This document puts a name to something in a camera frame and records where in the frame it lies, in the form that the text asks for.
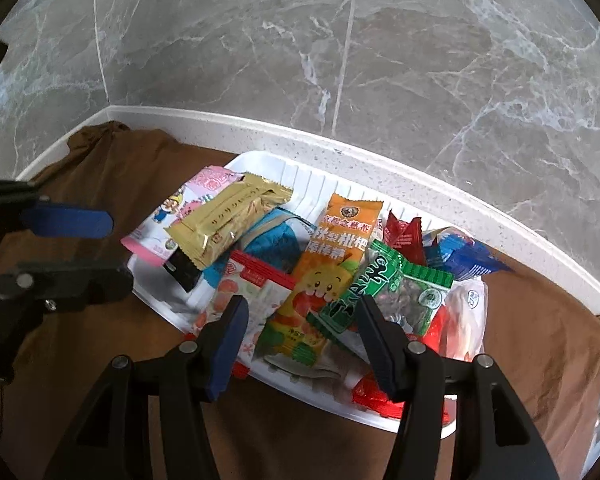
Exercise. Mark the white plastic tray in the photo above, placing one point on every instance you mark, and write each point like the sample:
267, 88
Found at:
311, 192

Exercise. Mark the blue snack packet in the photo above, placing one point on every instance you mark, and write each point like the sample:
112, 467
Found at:
278, 239

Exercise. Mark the red snack bag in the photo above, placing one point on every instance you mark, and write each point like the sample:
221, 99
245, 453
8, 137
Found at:
406, 239

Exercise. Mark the clear white pastry packet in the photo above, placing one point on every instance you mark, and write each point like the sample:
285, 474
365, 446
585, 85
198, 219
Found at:
466, 305

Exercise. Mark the gold wafer packet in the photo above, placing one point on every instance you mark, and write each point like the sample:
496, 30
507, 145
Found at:
208, 231

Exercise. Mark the long white snack packet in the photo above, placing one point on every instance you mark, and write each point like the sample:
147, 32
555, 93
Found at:
335, 364

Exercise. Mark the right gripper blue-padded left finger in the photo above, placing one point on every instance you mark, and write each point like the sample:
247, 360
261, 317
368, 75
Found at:
109, 436

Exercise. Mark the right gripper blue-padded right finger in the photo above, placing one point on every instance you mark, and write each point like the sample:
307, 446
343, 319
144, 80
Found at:
495, 437

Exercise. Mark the brown cloth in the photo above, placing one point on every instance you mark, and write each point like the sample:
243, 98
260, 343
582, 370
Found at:
546, 343

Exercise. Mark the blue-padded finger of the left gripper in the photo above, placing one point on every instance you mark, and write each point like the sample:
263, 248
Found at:
38, 288
24, 208

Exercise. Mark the pink lollipop packet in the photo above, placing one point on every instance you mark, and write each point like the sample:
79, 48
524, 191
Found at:
150, 241

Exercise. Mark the green seeds packet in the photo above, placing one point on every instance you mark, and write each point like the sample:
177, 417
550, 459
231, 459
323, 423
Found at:
406, 293

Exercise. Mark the orange lollipop packet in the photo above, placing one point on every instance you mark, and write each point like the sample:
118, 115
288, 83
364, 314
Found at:
324, 271

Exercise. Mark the black snack packet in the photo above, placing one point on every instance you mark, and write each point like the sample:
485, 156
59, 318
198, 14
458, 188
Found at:
183, 270

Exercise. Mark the dark blue cake packet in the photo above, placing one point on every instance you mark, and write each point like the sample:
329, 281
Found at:
452, 250

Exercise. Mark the red white candy packet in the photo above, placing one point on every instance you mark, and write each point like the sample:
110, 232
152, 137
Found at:
264, 287

